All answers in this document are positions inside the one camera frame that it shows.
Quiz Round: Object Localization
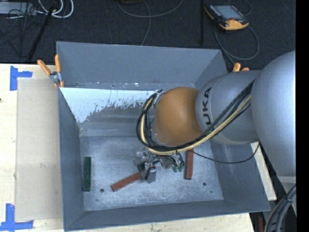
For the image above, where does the red-brown block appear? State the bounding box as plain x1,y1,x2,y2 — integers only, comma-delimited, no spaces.
184,148,195,181
111,170,146,192

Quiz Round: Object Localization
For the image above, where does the pale brown cardboard board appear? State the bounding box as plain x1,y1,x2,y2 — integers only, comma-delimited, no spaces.
14,77,64,222

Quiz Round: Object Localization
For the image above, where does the dark green flat block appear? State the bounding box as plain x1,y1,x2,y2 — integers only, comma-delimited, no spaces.
82,156,93,192

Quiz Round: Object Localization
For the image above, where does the grey metal bin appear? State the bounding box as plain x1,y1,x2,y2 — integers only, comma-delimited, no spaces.
56,41,271,232

